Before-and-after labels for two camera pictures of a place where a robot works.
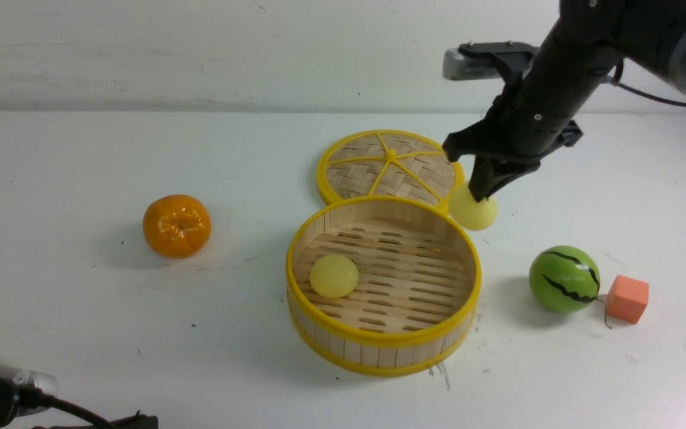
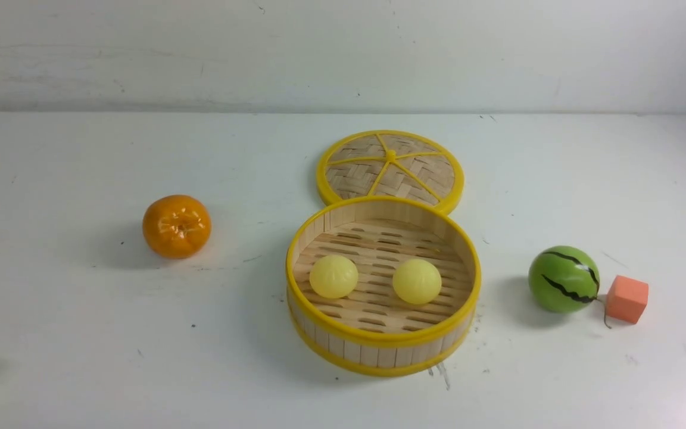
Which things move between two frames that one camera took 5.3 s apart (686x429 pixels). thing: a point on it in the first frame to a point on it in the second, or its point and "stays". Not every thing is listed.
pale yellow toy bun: x=334 y=276 stays
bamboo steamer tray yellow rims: x=418 y=288 stays
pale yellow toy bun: x=469 y=213 to x=417 y=281
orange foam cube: x=627 y=298 stays
